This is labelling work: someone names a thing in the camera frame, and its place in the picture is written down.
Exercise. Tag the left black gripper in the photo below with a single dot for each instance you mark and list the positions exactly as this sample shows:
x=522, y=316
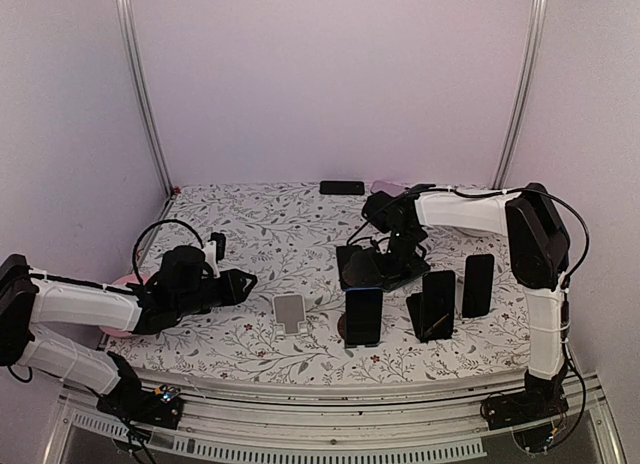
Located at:
x=235, y=275

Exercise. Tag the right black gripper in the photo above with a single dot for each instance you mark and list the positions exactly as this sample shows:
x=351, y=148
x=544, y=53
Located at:
x=415, y=259

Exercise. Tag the silver phone stand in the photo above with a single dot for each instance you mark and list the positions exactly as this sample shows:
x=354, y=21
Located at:
x=289, y=314

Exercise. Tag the black phone front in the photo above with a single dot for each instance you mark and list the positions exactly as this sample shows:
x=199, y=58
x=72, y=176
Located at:
x=439, y=284

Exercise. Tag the black phone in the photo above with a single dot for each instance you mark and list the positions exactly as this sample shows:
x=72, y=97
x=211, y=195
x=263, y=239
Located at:
x=363, y=317
x=341, y=187
x=439, y=284
x=477, y=285

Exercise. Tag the black folding phone stand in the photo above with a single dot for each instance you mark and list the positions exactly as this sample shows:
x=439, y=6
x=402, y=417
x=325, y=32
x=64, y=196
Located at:
x=417, y=319

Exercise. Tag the black stand wooden base front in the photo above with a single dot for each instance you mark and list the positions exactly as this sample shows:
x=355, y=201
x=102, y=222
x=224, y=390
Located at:
x=341, y=329

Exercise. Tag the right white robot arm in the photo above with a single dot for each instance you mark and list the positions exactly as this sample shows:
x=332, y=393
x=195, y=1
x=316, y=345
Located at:
x=538, y=248

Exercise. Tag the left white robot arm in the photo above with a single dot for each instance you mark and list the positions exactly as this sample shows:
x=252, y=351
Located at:
x=30, y=301

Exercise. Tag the purple phone at back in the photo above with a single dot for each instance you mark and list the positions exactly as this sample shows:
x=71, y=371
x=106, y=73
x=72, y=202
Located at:
x=389, y=188

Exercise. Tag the blue phone under stand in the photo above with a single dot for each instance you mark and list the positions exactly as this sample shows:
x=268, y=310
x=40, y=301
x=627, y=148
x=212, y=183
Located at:
x=343, y=253

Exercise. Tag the pink bowl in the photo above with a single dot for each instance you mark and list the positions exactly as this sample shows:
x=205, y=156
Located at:
x=121, y=314

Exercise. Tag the floral table mat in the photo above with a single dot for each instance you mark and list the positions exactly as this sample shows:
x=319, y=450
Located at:
x=287, y=235

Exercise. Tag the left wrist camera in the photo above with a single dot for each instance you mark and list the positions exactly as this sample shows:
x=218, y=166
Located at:
x=214, y=251

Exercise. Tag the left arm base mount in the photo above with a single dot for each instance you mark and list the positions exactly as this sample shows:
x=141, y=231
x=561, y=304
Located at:
x=128, y=401

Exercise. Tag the front aluminium rail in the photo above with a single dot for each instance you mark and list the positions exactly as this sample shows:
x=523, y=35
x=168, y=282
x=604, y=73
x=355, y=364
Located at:
x=437, y=422

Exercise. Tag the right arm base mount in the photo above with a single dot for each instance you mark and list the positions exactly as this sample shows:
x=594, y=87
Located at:
x=540, y=399

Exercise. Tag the right aluminium frame post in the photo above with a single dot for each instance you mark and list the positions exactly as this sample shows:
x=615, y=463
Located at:
x=533, y=41

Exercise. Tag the aluminium frame post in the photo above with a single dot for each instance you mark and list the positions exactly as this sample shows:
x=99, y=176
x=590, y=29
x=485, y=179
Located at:
x=533, y=41
x=134, y=58

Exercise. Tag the left aluminium frame post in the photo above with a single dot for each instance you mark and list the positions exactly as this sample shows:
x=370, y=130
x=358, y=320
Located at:
x=134, y=58

